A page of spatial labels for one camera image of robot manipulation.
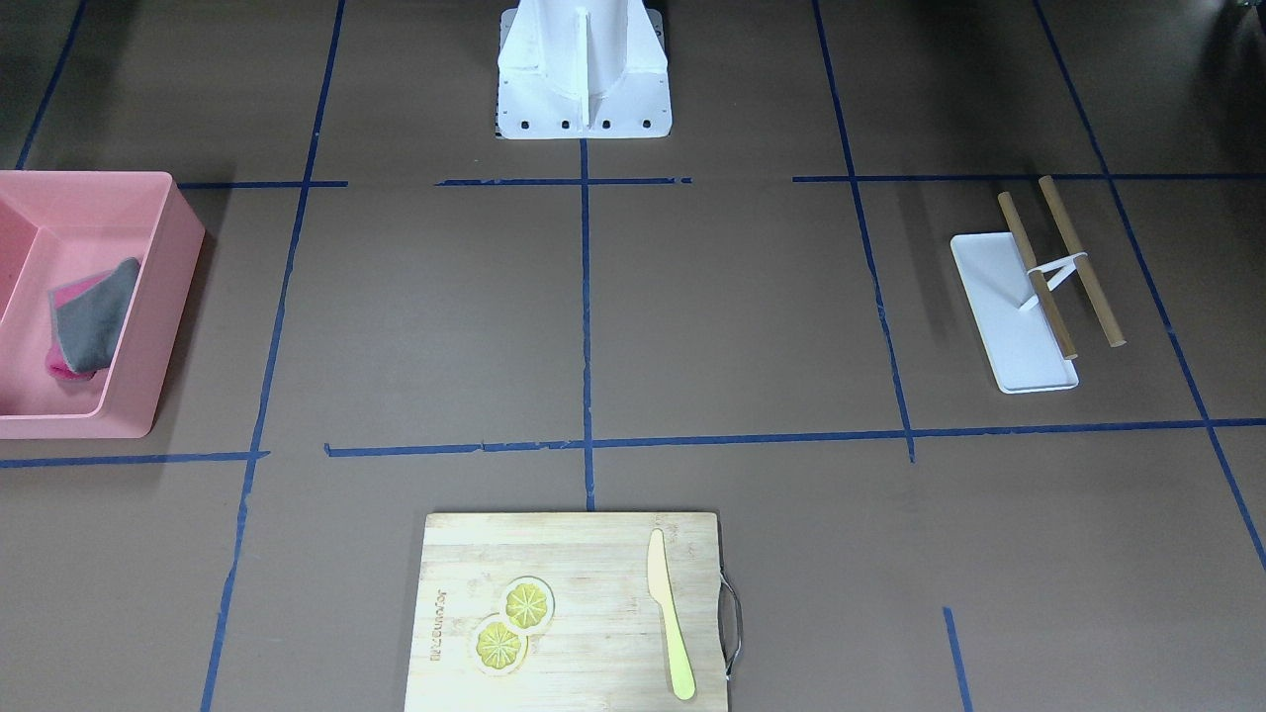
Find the pink plastic bin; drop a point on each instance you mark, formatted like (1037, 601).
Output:
(61, 226)

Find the outer wooden rack rod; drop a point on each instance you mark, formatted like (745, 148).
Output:
(1087, 274)

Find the inner wooden rack rod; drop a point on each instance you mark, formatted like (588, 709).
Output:
(1048, 306)

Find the lemon slice far from knife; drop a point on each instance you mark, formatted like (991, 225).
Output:
(497, 648)

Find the grey and pink cloth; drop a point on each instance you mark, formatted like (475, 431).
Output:
(87, 318)

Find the wooden rack rod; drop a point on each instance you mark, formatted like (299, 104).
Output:
(1087, 274)
(1048, 306)

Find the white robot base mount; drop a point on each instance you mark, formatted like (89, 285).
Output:
(583, 70)

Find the white towel rack tray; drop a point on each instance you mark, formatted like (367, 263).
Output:
(1019, 343)

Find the lemon slice near knife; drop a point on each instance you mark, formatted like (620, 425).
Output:
(527, 605)

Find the bamboo cutting board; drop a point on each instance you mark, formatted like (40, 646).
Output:
(604, 649)

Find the white rack bracket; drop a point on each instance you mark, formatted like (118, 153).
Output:
(1048, 276)

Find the yellow plastic knife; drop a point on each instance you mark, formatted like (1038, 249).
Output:
(681, 677)

